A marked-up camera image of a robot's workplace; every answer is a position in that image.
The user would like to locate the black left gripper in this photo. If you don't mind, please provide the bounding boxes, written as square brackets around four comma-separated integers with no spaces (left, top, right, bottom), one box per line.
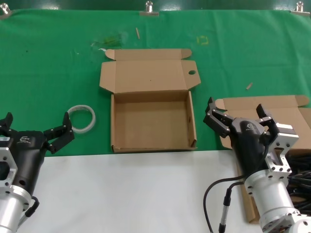
[0,111,75,195]

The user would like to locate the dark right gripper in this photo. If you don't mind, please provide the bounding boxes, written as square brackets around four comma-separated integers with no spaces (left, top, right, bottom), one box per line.
[203,97,280,180]

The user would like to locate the empty open cardboard box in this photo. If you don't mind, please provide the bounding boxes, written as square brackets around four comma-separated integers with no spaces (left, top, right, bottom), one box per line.
[99,48,201,153]

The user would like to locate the clear tape roll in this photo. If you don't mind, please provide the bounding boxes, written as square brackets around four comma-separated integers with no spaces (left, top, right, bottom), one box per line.
[67,104,96,134]

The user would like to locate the green table cloth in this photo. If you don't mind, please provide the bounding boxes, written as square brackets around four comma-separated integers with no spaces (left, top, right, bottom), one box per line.
[0,9,311,157]

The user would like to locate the clear tape scraps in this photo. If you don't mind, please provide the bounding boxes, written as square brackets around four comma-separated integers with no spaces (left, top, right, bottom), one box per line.
[91,33,127,53]

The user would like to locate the silver binder clip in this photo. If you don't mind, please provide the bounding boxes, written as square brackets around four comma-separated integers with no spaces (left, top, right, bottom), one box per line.
[0,4,12,20]
[139,0,160,17]
[290,1,311,17]

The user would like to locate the open cardboard box with cables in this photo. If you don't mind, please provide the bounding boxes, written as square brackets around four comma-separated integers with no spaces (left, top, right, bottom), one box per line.
[214,95,311,223]

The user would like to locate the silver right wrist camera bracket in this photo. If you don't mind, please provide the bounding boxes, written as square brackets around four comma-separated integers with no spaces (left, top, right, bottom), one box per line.
[264,123,299,173]

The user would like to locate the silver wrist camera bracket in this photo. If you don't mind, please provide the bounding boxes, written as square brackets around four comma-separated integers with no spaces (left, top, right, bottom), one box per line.
[264,123,299,173]
[0,147,18,188]

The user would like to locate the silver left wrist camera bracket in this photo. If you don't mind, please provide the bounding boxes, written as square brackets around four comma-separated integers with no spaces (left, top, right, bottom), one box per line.
[0,147,18,188]

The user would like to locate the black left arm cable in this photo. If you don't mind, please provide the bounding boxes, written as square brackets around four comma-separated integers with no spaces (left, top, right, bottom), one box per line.
[24,196,40,218]

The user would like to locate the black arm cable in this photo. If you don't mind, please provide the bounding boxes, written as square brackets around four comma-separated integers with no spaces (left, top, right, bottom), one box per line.
[24,196,40,218]
[203,176,246,233]

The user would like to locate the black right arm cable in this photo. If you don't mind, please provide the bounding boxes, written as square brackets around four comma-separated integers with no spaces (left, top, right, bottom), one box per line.
[203,176,246,233]

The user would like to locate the cable with silver connector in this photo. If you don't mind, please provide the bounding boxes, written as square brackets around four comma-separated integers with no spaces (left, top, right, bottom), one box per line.
[218,181,245,233]

